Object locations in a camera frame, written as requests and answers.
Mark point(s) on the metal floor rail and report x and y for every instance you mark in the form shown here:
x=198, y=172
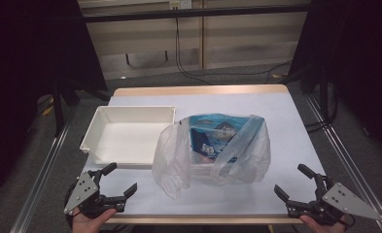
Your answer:
x=350, y=168
x=39, y=181

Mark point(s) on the black metal stand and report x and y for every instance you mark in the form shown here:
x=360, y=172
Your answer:
x=58, y=106
x=324, y=93

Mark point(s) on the dark curtain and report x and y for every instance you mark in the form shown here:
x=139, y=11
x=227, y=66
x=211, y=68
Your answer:
x=357, y=64
x=23, y=64

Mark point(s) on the yellow floor tape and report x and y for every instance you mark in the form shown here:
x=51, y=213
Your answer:
x=48, y=110

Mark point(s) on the person's left hand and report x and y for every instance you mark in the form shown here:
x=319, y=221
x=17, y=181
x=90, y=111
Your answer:
x=88, y=225

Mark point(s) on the pale table cover sheet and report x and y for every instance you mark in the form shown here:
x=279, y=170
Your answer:
x=276, y=113

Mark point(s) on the blue snack pouch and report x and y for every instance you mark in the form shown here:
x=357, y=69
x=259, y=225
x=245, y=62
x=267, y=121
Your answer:
x=211, y=129

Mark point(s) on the white wall outlet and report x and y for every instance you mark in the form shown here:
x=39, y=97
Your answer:
x=180, y=4

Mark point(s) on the black horizontal bar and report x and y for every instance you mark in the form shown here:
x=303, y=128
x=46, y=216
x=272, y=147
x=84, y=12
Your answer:
x=191, y=13

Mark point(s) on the wooden table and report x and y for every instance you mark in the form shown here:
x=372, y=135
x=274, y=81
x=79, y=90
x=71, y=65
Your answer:
x=198, y=90

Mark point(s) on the clear plastic bag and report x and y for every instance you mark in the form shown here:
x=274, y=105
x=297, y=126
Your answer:
x=170, y=155

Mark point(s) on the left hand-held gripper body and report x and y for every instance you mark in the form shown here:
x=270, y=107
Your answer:
x=89, y=197

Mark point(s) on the white plastic tray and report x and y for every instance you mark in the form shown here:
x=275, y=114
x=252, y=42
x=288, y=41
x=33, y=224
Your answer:
x=127, y=139

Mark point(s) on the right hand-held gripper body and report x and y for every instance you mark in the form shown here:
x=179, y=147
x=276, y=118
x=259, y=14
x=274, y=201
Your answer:
x=340, y=200

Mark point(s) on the person's right hand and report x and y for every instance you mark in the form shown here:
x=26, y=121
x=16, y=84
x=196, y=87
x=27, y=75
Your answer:
x=324, y=229

